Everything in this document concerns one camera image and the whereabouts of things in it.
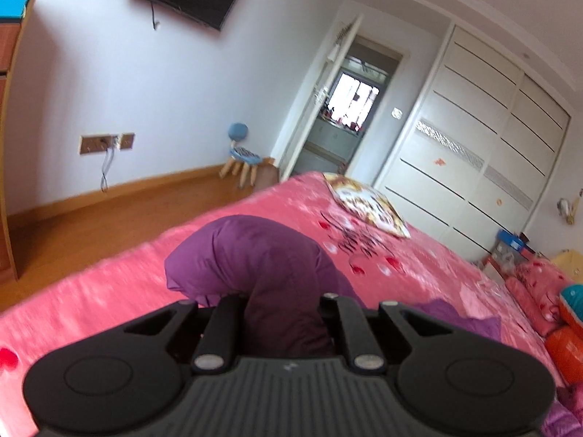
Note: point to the purple down jacket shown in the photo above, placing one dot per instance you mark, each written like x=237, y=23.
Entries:
x=246, y=255

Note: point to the pink bed blanket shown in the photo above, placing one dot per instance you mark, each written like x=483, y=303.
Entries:
x=114, y=273

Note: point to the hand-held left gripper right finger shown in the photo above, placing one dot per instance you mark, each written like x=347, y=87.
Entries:
x=348, y=323

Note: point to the wide wooden wall socket panel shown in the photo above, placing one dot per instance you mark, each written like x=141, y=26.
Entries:
x=93, y=144

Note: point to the white light switch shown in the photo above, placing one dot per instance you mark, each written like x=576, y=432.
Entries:
x=397, y=112

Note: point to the white room door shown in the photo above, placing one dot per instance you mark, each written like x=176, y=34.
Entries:
x=319, y=100

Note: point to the small wooden wall socket panel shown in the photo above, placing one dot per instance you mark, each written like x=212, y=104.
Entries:
x=127, y=141

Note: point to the orange and teal cushion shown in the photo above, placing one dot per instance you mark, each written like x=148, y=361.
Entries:
x=567, y=350

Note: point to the pink printed pillow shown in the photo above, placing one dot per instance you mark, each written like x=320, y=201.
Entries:
x=542, y=291

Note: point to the blue lidded box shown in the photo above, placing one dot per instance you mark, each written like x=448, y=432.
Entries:
x=512, y=241

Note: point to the printed cushion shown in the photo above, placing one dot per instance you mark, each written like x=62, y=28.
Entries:
x=364, y=202

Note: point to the yellow cloth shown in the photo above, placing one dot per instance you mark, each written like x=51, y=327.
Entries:
x=569, y=261

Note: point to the white sliding wardrobe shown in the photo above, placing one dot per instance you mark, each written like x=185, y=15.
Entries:
x=469, y=136

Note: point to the wooden cabinet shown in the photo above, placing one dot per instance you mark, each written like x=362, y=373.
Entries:
x=7, y=54

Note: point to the small brown wooden box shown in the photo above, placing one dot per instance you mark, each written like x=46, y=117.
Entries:
x=268, y=174

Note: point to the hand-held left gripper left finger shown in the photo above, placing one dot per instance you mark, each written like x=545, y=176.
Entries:
x=225, y=323

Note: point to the bright window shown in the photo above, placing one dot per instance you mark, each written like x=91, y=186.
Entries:
x=353, y=98

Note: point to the blue child chair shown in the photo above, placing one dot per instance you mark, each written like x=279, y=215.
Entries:
x=237, y=132

